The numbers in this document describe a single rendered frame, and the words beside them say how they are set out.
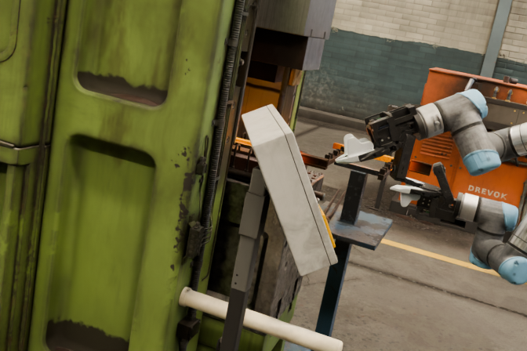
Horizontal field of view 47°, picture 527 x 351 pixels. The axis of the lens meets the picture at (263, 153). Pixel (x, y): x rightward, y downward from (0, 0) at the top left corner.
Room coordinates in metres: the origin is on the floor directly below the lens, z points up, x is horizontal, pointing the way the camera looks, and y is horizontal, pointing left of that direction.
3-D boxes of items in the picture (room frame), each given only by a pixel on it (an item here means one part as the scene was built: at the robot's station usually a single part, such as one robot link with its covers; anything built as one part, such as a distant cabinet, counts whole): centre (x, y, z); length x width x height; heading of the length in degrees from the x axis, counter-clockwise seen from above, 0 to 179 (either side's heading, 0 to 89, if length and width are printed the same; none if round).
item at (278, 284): (1.94, 0.10, 0.69); 0.56 x 0.38 x 0.45; 73
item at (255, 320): (1.47, -0.08, 0.62); 0.44 x 0.05 x 0.05; 73
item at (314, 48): (1.89, 0.11, 1.32); 0.42 x 0.20 x 0.10; 73
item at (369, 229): (2.32, -0.38, 0.67); 0.40 x 0.30 x 0.02; 161
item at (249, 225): (1.28, -0.04, 1.00); 0.13 x 0.11 x 0.14; 163
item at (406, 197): (1.69, -0.42, 0.98); 0.09 x 0.03 x 0.06; 109
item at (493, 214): (1.67, -0.68, 0.98); 0.11 x 0.08 x 0.09; 73
